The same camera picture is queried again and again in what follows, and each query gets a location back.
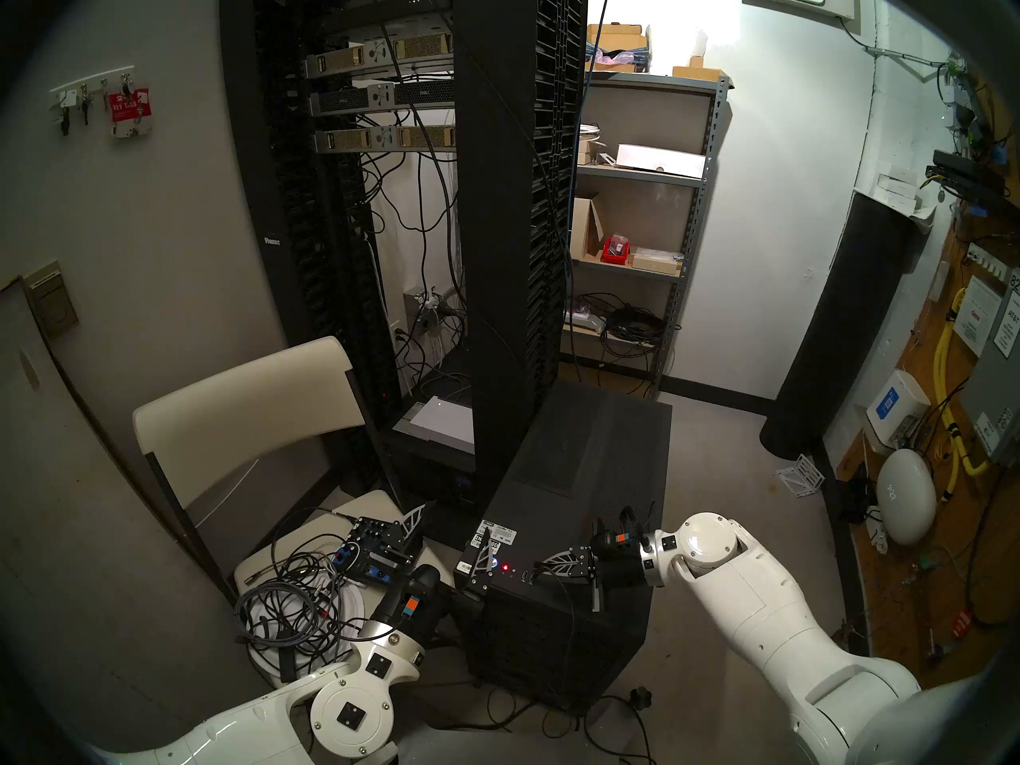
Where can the small red bin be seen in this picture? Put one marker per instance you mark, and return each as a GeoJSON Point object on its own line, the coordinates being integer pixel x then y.
{"type": "Point", "coordinates": [615, 252]}

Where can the leaning grey board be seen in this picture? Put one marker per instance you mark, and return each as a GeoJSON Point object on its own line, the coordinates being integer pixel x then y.
{"type": "Point", "coordinates": [80, 532]}

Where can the flat tan box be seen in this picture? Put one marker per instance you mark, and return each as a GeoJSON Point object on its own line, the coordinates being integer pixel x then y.
{"type": "Point", "coordinates": [657, 261]}

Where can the black workstation tower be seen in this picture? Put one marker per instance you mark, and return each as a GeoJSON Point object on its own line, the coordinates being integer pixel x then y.
{"type": "Point", "coordinates": [590, 453]}

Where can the white egg-shaped device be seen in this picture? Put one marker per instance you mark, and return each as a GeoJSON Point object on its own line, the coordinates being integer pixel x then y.
{"type": "Point", "coordinates": [906, 496]}

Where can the beige wall box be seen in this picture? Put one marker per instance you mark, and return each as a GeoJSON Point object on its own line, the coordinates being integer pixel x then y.
{"type": "Point", "coordinates": [50, 301]}

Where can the silver flat device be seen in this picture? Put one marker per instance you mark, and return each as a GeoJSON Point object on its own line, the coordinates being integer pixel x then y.
{"type": "Point", "coordinates": [438, 425]}

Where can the white plastic package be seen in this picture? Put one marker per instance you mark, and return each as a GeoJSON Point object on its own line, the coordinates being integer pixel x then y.
{"type": "Point", "coordinates": [583, 321]}

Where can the grey metal shelf unit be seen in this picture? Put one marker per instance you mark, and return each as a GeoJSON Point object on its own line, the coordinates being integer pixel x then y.
{"type": "Point", "coordinates": [637, 174]}

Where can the black wall-mounted device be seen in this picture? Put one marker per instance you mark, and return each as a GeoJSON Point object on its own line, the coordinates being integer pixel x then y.
{"type": "Point", "coordinates": [964, 174]}

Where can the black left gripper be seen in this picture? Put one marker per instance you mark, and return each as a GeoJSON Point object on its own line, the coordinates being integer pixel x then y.
{"type": "Point", "coordinates": [442, 604]}

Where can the small cardboard box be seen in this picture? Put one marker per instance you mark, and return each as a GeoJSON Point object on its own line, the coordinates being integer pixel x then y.
{"type": "Point", "coordinates": [590, 154]}

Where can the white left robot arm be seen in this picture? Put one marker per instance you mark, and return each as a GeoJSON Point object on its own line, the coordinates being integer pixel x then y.
{"type": "Point", "coordinates": [351, 708]}

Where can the white flat box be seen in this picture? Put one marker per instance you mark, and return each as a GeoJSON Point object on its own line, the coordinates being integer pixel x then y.
{"type": "Point", "coordinates": [661, 160]}

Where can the grey utility box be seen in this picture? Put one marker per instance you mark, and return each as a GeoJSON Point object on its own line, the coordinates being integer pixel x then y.
{"type": "Point", "coordinates": [1000, 397]}

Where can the red round tag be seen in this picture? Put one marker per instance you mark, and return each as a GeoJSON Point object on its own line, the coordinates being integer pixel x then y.
{"type": "Point", "coordinates": [963, 621]}

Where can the grey wall outlet box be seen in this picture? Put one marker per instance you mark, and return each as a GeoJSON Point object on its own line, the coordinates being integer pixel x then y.
{"type": "Point", "coordinates": [430, 309]}

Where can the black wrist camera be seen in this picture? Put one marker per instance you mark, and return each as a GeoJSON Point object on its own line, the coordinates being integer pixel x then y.
{"type": "Point", "coordinates": [414, 592]}
{"type": "Point", "coordinates": [615, 536]}

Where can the white router blue label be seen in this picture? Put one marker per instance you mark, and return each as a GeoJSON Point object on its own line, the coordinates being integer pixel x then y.
{"type": "Point", "coordinates": [896, 409]}

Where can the white power strip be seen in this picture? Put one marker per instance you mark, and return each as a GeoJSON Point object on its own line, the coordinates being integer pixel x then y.
{"type": "Point", "coordinates": [876, 532]}

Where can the black blue audio mixer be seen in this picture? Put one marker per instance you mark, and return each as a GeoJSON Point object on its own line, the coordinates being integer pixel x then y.
{"type": "Point", "coordinates": [355, 550]}

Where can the white key hook rail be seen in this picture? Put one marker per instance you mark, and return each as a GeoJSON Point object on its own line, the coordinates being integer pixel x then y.
{"type": "Point", "coordinates": [92, 88]}

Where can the white paper notice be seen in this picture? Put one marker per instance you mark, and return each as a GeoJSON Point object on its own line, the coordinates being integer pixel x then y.
{"type": "Point", "coordinates": [978, 317]}

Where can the small white box stack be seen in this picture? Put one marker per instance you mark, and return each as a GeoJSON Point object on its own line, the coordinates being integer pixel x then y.
{"type": "Point", "coordinates": [900, 190]}

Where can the black power plug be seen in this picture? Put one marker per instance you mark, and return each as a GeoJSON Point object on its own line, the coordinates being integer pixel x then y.
{"type": "Point", "coordinates": [641, 697]}

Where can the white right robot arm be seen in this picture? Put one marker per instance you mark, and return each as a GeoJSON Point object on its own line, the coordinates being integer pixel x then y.
{"type": "Point", "coordinates": [765, 604]}

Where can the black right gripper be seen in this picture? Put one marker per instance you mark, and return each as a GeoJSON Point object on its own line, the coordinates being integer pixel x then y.
{"type": "Point", "coordinates": [621, 568]}

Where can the black server rack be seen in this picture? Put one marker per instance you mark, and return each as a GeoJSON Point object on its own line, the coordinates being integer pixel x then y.
{"type": "Point", "coordinates": [510, 213]}

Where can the open cardboard box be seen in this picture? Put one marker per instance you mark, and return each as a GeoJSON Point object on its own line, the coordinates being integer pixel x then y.
{"type": "Point", "coordinates": [584, 229]}

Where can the cream folding chair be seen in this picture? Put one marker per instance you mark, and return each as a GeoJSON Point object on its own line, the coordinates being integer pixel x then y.
{"type": "Point", "coordinates": [239, 397]}

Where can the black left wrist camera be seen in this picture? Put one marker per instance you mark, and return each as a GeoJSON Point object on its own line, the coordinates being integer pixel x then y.
{"type": "Point", "coordinates": [414, 592]}

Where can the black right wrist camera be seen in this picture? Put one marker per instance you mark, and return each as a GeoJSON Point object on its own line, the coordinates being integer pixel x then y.
{"type": "Point", "coordinates": [615, 536]}

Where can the gold-faced rack switch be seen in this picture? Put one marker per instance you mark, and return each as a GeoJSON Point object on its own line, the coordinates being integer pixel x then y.
{"type": "Point", "coordinates": [382, 138]}
{"type": "Point", "coordinates": [374, 54]}

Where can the brown cardboard box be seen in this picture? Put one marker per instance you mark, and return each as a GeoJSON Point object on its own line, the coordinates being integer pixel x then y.
{"type": "Point", "coordinates": [617, 38]}

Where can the dark hanging key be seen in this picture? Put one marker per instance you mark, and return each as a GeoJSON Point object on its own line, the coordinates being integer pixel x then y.
{"type": "Point", "coordinates": [84, 111]}
{"type": "Point", "coordinates": [65, 119]}

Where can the low flat cardboard box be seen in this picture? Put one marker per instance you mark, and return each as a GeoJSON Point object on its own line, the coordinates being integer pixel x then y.
{"type": "Point", "coordinates": [700, 74]}

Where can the pink plastic bag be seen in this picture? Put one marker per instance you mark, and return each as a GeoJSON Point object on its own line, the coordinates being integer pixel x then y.
{"type": "Point", "coordinates": [617, 60]}

